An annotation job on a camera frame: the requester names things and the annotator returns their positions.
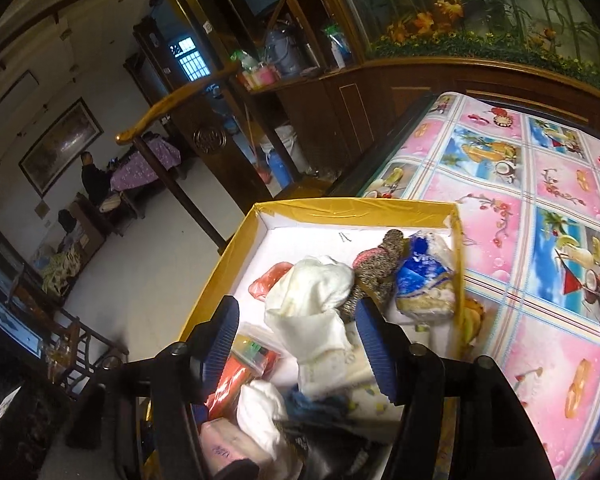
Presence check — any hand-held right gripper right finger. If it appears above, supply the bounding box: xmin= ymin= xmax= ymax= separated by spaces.
xmin=352 ymin=297 xmax=558 ymax=480

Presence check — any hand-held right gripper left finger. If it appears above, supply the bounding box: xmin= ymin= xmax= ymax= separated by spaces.
xmin=115 ymin=295 xmax=241 ymax=480

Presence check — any zip bag of coloured sheets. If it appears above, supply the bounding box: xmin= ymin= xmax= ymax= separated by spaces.
xmin=202 ymin=325 xmax=281 ymax=421

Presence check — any lemon print tissue pack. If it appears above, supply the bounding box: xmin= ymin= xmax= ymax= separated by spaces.
xmin=347 ymin=385 xmax=406 ymax=426

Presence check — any white soft cloth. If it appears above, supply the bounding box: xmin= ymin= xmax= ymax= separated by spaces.
xmin=264 ymin=255 xmax=366 ymax=396

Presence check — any white towel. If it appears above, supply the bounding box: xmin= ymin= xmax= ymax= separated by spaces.
xmin=236 ymin=380 xmax=306 ymax=480

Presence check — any red plastic bag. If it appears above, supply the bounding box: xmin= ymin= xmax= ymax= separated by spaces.
xmin=247 ymin=260 xmax=296 ymax=303

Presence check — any blue knit cloth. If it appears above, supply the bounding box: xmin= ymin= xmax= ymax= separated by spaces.
xmin=282 ymin=387 xmax=341 ymax=423

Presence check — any brown patterned knit sock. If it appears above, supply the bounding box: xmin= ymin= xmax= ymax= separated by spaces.
xmin=337 ymin=229 xmax=406 ymax=323

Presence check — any black pouch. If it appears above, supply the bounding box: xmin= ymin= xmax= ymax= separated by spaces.
xmin=275 ymin=420 xmax=396 ymax=480

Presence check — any yellow cardboard box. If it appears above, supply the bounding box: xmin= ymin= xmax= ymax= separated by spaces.
xmin=140 ymin=199 xmax=466 ymax=480

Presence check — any dark wooden armchair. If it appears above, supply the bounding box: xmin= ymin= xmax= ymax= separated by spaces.
xmin=40 ymin=305 xmax=131 ymax=396

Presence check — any printed fruit tablecloth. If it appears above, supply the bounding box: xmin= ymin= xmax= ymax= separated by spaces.
xmin=355 ymin=91 xmax=600 ymax=480

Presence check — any striped yellow cloth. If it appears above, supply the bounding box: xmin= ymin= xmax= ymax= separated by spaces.
xmin=40 ymin=245 xmax=88 ymax=296

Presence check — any blue plastic bottle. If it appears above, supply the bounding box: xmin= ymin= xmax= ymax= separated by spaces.
xmin=267 ymin=152 xmax=291 ymax=186

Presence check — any table with purple cloth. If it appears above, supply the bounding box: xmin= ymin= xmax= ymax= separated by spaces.
xmin=107 ymin=132 xmax=183 ymax=196

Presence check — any carved wooden chair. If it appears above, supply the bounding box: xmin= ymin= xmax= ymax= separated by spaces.
xmin=115 ymin=62 xmax=261 ymax=256

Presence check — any wooden sideboard cabinet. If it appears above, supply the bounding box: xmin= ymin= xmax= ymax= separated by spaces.
xmin=240 ymin=57 xmax=600 ymax=196

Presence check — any pink container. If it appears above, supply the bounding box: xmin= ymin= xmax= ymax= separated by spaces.
xmin=240 ymin=62 xmax=281 ymax=91

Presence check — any barred window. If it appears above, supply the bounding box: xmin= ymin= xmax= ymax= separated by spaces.
xmin=170 ymin=35 xmax=211 ymax=81

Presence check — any glass flower display case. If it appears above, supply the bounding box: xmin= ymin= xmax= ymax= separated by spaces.
xmin=310 ymin=0 xmax=600 ymax=96

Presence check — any framed wall painting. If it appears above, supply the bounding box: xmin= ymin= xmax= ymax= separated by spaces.
xmin=19 ymin=97 xmax=105 ymax=198

